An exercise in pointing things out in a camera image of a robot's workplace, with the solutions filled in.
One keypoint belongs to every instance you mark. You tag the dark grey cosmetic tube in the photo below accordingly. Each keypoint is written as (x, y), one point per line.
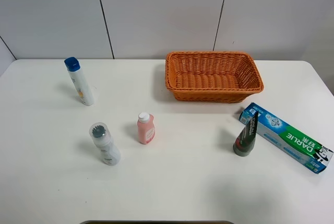
(245, 142)

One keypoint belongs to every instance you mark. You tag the orange woven basket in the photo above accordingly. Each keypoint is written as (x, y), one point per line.
(209, 76)

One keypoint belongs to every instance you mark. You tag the Darlie toothpaste box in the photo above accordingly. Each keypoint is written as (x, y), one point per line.
(290, 140)

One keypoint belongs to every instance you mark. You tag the pink bottle white cap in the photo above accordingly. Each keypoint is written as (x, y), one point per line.
(146, 127)

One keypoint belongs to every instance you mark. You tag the white bottle with brush cap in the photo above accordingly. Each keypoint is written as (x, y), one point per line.
(103, 140)

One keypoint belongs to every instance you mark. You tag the white bottle blue cap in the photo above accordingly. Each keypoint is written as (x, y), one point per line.
(76, 74)

